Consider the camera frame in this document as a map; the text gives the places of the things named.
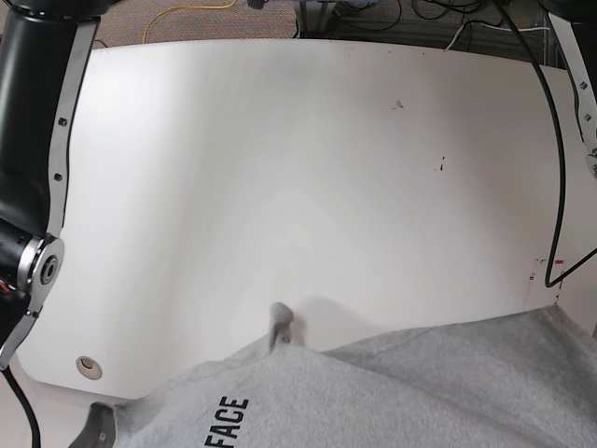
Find red tape rectangle marking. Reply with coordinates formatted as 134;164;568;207
525;257;567;304

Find black robot arm image-left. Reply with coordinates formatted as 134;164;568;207
1;1;111;447

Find grey printed T-shirt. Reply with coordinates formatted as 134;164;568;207
74;303;596;447

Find grey metal frame leg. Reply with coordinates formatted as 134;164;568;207
292;1;339;37

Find yellow cable on floor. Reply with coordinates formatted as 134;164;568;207
143;0;237;44

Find left table cable grommet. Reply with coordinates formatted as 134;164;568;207
76;357;103;381

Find white cable on floor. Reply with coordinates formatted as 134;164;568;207
445;21;551;51

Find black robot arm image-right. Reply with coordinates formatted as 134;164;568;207
493;1;596;288

